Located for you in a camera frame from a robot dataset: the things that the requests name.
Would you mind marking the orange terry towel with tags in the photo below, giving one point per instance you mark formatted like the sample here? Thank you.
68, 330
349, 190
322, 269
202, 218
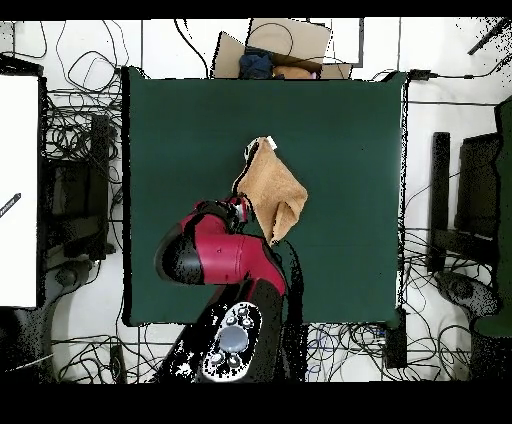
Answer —
272, 188

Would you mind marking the orange cloth in box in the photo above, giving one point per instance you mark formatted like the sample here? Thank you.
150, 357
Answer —
292, 72

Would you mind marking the dark green table cloth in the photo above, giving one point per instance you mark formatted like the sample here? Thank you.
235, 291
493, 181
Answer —
340, 200

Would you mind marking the black chair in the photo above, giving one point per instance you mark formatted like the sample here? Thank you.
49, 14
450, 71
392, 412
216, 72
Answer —
476, 184

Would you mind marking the dark blue garment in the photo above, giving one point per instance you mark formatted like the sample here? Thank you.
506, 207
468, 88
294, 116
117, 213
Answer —
256, 64

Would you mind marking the black power adapter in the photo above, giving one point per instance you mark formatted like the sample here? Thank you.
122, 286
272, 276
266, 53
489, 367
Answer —
419, 74

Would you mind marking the brown cardboard box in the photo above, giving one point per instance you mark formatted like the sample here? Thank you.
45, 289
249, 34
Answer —
288, 40

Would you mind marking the black rectangular box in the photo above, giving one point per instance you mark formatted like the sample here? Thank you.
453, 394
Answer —
396, 340

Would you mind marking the white board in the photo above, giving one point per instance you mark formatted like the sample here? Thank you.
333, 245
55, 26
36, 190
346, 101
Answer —
18, 180

